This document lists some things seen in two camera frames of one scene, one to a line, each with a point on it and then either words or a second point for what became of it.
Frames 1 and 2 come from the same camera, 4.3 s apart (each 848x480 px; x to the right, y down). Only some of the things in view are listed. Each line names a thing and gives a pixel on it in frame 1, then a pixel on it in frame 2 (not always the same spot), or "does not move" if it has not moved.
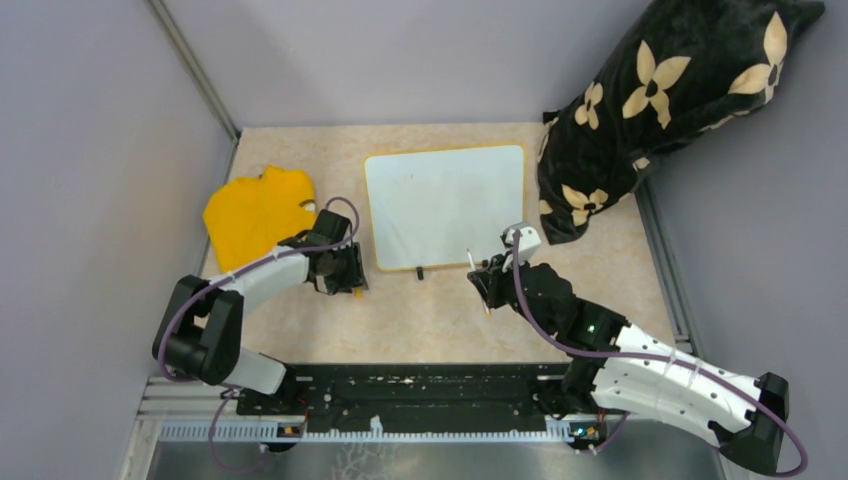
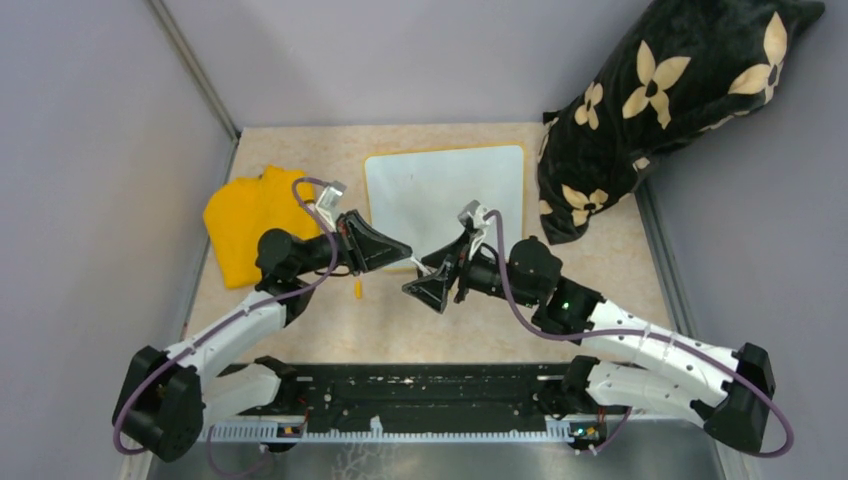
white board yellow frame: x=428 y=207 does not move
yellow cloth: x=247 y=218 does not move
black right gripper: x=490 y=280 → x=433 y=289
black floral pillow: x=687 y=67 does not move
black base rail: x=371 y=392 does not move
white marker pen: x=473 y=266 → x=423 y=269
